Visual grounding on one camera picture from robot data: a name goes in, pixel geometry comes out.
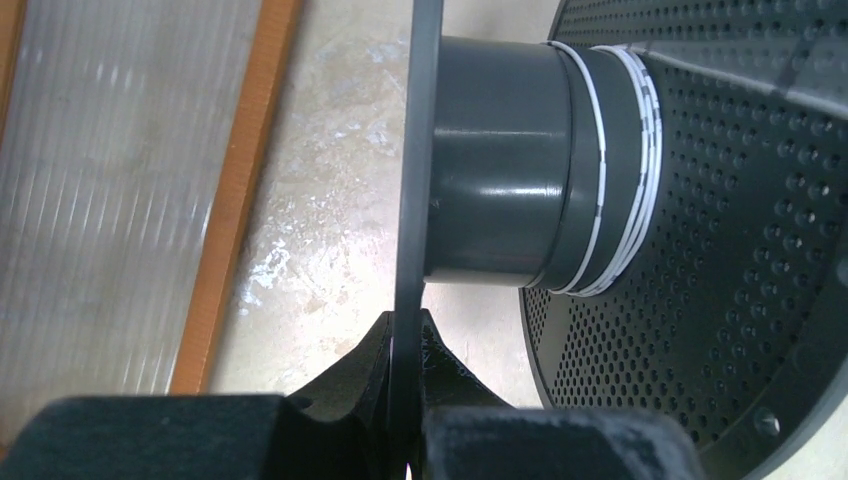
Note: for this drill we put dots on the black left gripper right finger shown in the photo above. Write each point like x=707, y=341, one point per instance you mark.
x=468, y=432

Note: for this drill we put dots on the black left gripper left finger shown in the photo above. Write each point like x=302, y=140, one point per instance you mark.
x=329, y=429

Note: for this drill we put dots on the black perforated cable spool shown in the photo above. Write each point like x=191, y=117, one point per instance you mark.
x=665, y=184

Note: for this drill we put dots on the orange wooden rack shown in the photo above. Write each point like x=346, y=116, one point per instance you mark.
x=132, y=141

